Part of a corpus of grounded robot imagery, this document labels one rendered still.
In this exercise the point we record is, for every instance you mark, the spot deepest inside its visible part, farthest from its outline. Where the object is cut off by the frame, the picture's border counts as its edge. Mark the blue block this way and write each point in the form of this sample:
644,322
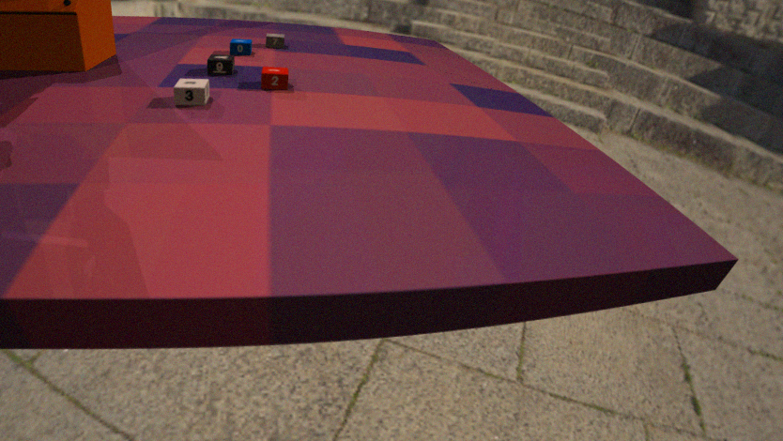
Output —
241,46

